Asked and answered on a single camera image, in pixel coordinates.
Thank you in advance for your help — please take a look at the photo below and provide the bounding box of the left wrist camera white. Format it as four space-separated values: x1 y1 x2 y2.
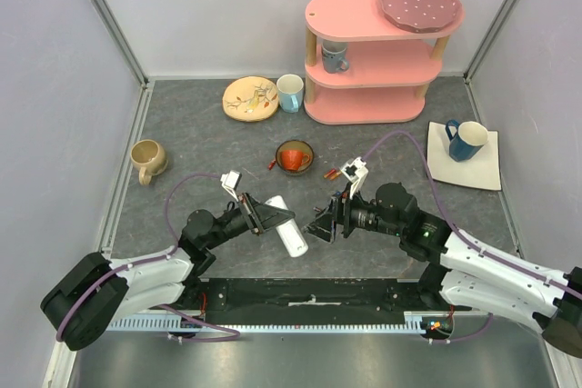
220 170 242 201

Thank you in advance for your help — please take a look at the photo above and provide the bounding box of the white remote control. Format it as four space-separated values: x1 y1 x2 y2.
266 195 308 258

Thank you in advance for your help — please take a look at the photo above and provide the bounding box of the white cable duct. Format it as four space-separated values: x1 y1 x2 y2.
106 312 452 335

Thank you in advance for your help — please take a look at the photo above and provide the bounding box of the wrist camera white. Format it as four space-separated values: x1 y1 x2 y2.
220 170 242 201
340 156 368 199

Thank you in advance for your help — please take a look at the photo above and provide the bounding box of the pink three-tier shelf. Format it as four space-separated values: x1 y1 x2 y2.
304 0 465 124

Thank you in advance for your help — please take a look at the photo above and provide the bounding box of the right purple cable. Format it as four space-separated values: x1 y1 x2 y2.
363 130 582 344

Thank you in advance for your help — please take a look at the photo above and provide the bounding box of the grey mug on shelf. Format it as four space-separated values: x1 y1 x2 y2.
321 40 350 74

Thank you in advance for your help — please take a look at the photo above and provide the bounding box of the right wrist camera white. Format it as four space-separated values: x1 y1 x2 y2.
340 156 368 199

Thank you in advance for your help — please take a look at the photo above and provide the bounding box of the light blue mug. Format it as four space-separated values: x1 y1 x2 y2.
276 74 304 113

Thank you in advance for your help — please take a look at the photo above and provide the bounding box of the yellow floral plate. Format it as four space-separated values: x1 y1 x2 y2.
222 76 279 123

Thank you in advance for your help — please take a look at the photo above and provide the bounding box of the dark blue mug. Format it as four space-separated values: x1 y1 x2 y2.
445 120 488 162

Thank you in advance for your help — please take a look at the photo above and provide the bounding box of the pink dotted plate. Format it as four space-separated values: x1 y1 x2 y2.
379 0 462 34

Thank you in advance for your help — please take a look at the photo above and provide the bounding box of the red orange battery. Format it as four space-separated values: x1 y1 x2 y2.
323 168 337 179

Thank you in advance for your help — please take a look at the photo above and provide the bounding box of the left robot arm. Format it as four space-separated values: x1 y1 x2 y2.
40 193 295 351

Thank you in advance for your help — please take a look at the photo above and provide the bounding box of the beige mug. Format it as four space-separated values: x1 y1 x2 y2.
130 139 168 185

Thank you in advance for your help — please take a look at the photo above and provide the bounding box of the white square plate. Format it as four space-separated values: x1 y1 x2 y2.
426 121 502 192

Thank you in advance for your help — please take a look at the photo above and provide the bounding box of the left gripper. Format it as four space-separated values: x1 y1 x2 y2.
205 190 295 249

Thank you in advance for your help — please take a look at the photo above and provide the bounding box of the orange cup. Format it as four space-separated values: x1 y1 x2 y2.
280 149 312 172

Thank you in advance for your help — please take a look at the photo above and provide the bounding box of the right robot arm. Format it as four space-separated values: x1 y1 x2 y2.
304 183 581 358

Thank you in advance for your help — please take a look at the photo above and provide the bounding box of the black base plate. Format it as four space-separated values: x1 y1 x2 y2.
172 278 450 324

